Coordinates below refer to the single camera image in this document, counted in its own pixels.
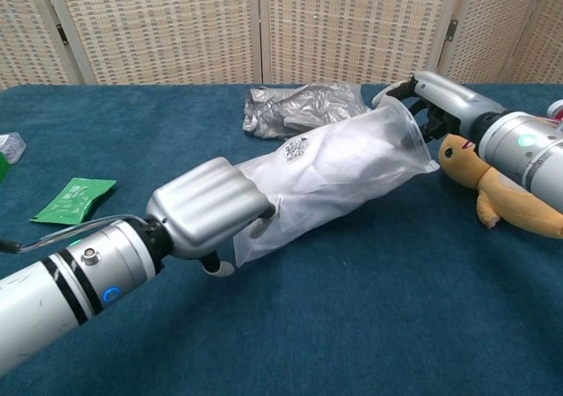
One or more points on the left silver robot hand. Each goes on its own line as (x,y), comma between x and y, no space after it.
(206,207)

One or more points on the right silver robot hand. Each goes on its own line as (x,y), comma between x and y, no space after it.
(453,99)

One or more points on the translucent white zip bag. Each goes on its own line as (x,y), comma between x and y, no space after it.
(286,233)

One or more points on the white clothes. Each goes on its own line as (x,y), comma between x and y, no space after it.
(343,167)

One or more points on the crumpled silver plastic bag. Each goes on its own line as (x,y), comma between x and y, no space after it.
(299,110)

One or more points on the yellow plush toy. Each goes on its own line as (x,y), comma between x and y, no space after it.
(462,163)

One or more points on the green sachet packet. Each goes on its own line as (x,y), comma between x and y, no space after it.
(72,200)

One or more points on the blue felt table cover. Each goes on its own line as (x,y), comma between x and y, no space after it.
(352,303)

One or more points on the beige woven folding screen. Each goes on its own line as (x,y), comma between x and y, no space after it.
(176,26)

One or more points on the clear small labelled box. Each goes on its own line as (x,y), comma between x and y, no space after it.
(13,145)

